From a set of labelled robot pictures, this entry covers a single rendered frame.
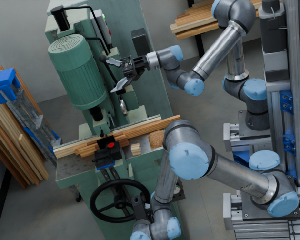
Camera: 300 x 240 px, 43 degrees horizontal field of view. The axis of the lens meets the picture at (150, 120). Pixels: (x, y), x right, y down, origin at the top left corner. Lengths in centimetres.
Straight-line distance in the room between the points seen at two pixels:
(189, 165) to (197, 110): 241
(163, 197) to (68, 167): 68
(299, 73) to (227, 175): 46
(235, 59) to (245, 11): 30
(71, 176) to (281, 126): 103
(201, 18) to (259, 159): 242
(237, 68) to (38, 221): 201
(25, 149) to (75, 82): 163
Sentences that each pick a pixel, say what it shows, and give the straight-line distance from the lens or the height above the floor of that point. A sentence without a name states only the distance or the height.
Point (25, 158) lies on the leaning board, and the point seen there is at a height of 28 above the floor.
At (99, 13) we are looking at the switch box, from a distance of 204.
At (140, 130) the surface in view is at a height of 93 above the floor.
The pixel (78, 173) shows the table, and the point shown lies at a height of 90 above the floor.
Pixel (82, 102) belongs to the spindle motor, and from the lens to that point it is 181.
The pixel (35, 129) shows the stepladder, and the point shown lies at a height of 75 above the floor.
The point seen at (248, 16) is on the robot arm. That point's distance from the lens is 172.
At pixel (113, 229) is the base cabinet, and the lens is 229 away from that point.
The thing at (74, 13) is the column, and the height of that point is 152.
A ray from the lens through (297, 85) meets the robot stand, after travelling 150.
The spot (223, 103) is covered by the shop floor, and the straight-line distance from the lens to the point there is 361.
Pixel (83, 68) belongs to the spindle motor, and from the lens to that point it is 173.
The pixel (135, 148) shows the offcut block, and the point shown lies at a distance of 190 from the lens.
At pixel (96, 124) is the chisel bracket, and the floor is 107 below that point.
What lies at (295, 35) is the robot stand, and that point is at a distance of 140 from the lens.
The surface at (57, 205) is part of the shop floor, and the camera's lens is 324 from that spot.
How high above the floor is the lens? 214
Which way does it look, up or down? 36 degrees down
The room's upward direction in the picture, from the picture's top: 19 degrees counter-clockwise
